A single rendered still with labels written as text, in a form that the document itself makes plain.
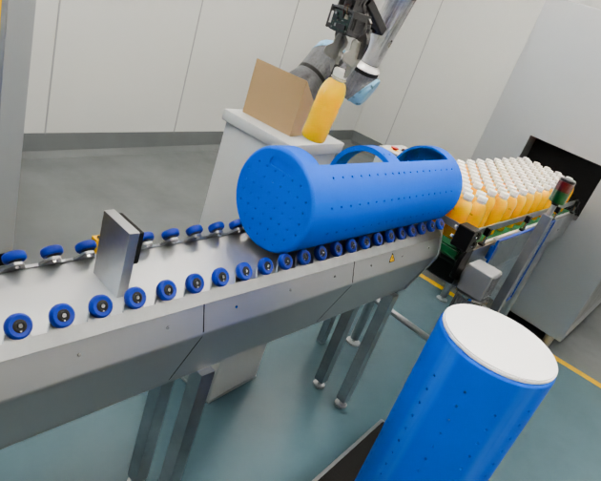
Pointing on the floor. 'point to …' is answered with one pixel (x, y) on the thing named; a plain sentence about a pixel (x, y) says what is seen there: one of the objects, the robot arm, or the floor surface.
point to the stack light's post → (521, 261)
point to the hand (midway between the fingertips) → (341, 70)
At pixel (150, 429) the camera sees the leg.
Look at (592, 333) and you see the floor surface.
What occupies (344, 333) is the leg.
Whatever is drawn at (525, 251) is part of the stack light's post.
